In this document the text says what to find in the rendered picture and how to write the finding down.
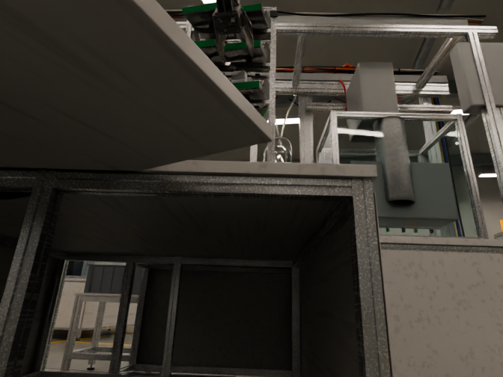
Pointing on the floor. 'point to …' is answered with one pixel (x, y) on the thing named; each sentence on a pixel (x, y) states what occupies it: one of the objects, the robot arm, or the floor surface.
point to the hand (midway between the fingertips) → (236, 54)
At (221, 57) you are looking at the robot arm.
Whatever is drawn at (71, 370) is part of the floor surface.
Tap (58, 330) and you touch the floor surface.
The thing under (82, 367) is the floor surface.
